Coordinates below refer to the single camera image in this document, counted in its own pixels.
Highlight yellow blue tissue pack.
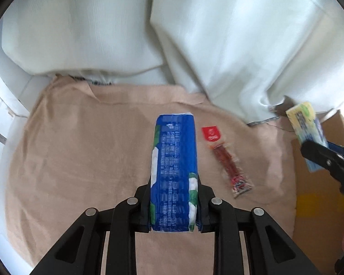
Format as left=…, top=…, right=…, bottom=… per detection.
left=285, top=100, right=329, bottom=173

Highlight red sausage snack packet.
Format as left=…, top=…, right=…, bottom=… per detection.
left=211, top=143, right=253, bottom=198

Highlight brown cardboard box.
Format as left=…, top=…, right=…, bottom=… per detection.
left=291, top=110, right=344, bottom=275

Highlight small red sachet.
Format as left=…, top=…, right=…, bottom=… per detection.
left=201, top=125, right=221, bottom=142

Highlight pale green curtain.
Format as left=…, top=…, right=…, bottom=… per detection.
left=2, top=0, right=344, bottom=124

